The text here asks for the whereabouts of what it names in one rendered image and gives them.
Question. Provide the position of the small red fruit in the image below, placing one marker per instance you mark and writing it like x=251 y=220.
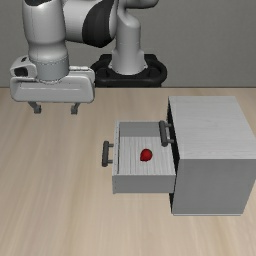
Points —
x=146 y=155

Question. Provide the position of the grey cabinet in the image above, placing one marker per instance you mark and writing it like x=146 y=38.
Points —
x=208 y=156

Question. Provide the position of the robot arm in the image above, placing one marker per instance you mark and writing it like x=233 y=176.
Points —
x=126 y=43

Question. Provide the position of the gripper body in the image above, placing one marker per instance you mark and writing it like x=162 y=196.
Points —
x=53 y=90

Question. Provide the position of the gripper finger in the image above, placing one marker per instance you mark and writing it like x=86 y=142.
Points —
x=35 y=107
x=74 y=108

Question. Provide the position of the grey open drawer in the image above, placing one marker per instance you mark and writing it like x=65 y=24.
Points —
x=143 y=163

